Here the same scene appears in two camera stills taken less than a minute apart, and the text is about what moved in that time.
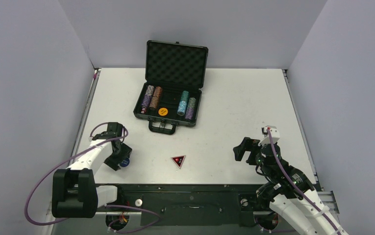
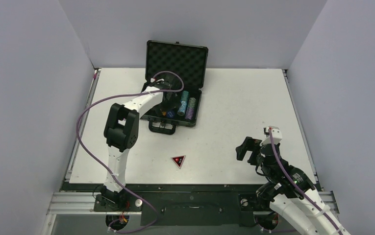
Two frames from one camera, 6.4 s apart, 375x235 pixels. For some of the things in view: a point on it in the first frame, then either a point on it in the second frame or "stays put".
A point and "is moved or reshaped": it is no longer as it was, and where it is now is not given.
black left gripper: [114, 162] → [173, 100]
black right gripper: [252, 151] stays put
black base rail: [187, 204] stays put
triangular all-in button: [179, 160] stays put
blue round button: [125, 162] is moved or reshaped
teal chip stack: [185, 96] stays put
